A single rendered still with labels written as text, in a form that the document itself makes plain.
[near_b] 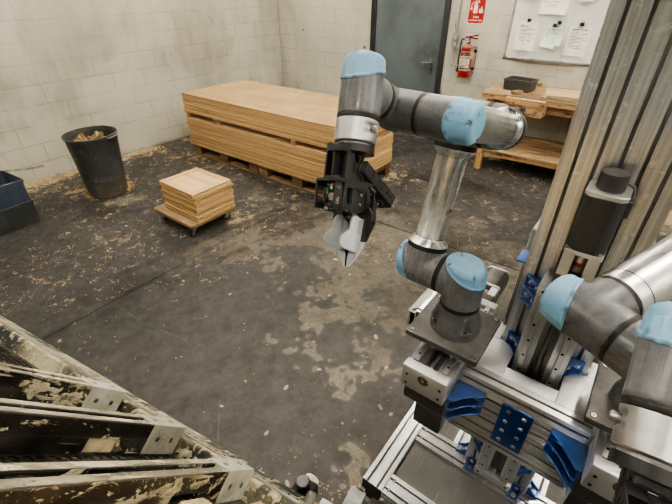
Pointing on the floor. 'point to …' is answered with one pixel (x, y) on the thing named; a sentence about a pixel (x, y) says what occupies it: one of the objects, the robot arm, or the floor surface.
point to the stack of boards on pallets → (271, 130)
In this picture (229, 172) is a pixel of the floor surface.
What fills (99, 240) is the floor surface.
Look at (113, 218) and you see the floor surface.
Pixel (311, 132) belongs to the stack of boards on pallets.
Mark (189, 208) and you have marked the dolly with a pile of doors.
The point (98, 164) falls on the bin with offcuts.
